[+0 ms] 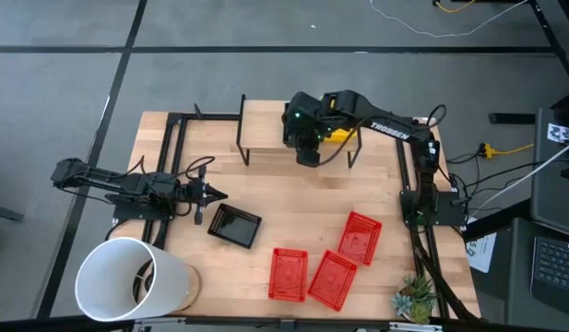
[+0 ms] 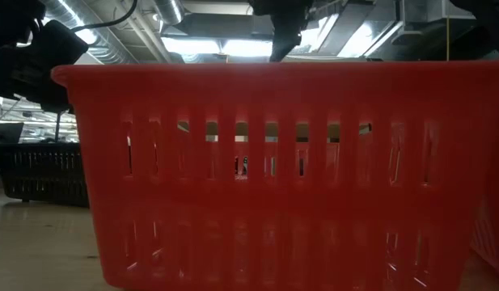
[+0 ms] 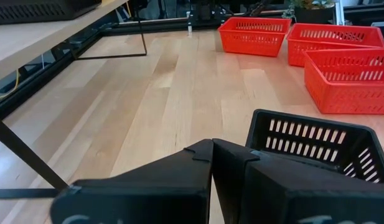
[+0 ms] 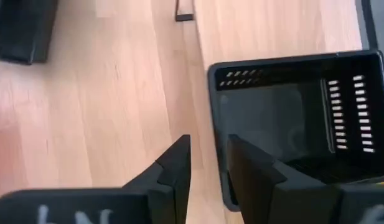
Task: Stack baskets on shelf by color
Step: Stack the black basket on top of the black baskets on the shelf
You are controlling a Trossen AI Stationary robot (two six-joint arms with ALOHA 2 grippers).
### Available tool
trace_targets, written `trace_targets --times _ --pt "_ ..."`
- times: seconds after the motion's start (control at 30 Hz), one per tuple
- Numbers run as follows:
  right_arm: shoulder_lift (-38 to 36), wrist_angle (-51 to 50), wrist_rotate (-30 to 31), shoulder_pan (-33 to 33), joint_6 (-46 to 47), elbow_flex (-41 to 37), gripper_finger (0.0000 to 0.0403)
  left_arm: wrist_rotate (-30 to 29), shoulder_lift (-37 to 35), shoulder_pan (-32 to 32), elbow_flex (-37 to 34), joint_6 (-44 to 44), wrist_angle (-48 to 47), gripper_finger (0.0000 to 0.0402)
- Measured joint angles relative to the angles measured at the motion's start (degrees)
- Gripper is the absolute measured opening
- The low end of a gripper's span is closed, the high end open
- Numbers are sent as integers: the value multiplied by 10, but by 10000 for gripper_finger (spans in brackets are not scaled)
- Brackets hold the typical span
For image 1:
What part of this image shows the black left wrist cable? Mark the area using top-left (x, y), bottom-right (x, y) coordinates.
top-left (172, 155), bottom-right (216, 184)

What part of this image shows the yellow plastic slotted basket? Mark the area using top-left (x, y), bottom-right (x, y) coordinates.
top-left (321, 96), bottom-right (358, 145)

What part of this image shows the long silver aluminium bracket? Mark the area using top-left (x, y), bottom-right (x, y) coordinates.
top-left (388, 321), bottom-right (445, 332)

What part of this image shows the dark grey flat panel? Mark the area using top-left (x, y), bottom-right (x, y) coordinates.
top-left (529, 107), bottom-right (569, 239)

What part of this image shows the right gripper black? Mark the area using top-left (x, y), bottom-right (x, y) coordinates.
top-left (282, 90), bottom-right (334, 149)

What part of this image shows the black right elbow cable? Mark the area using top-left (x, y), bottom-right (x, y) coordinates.
top-left (423, 103), bottom-right (448, 130)

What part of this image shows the thick white cable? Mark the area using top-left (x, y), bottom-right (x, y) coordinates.
top-left (468, 137), bottom-right (569, 218)

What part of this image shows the black flat floor bar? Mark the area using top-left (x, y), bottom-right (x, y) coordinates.
top-left (489, 113), bottom-right (538, 125)

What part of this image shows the dark grey floor object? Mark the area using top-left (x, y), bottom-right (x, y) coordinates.
top-left (0, 201), bottom-right (26, 223)

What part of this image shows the black metal mounting frame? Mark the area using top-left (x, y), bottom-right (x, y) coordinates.
top-left (140, 103), bottom-right (481, 323)

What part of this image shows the black aluminium rig beam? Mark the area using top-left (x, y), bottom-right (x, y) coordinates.
top-left (0, 314), bottom-right (569, 332)

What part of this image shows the thin yellow floor cable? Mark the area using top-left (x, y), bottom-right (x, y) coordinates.
top-left (433, 0), bottom-right (478, 14)

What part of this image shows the yellow extension cord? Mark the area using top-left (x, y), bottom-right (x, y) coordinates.
top-left (477, 141), bottom-right (536, 160)

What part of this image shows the black cable bundle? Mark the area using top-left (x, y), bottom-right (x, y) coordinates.
top-left (410, 228), bottom-right (481, 323)

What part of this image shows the black desk frame bar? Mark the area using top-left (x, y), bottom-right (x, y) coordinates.
top-left (528, 0), bottom-right (569, 87)

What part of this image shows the small green succulent plant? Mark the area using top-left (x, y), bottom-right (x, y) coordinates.
top-left (389, 273), bottom-right (438, 326)

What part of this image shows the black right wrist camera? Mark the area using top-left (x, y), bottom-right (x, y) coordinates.
top-left (295, 146), bottom-right (322, 168)

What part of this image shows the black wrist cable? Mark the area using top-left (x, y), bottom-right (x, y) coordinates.
top-left (318, 114), bottom-right (373, 167)
top-left (172, 155), bottom-right (216, 184)

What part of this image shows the red plastic slotted basket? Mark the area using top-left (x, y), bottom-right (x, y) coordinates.
top-left (267, 247), bottom-right (310, 303)
top-left (337, 210), bottom-right (384, 267)
top-left (306, 249), bottom-right (359, 313)

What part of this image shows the white cylindrical bucket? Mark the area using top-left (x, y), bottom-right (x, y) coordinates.
top-left (74, 236), bottom-right (192, 323)

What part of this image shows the black laptop keyboard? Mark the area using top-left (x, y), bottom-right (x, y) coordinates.
top-left (529, 234), bottom-right (569, 320)

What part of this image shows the wooden shelf with black legs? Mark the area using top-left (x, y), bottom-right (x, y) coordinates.
top-left (235, 94), bottom-right (363, 170)

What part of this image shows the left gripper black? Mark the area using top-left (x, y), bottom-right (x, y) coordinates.
top-left (175, 165), bottom-right (230, 226)

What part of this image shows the black power cable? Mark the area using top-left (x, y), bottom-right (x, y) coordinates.
top-left (445, 146), bottom-right (486, 165)

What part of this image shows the black side desk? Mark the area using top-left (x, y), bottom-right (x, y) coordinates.
top-left (461, 197), bottom-right (569, 332)

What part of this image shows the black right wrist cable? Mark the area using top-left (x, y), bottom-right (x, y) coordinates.
top-left (318, 114), bottom-right (373, 167)

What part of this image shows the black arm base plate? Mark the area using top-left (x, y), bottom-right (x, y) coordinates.
top-left (399, 189), bottom-right (466, 228)
top-left (112, 202), bottom-right (178, 222)

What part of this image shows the thin white floor cable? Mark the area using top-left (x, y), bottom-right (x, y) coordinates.
top-left (369, 0), bottom-right (529, 39)

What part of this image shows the black plastic slotted basket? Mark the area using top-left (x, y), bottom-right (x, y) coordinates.
top-left (207, 202), bottom-right (263, 250)

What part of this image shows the printed marker tag sheet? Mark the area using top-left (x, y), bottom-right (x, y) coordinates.
top-left (546, 122), bottom-right (569, 145)

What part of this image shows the white printed paper sheet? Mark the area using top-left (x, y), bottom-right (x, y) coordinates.
top-left (465, 230), bottom-right (498, 274)

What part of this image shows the round wooden lamp base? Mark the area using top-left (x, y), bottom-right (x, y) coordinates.
top-left (175, 264), bottom-right (202, 313)

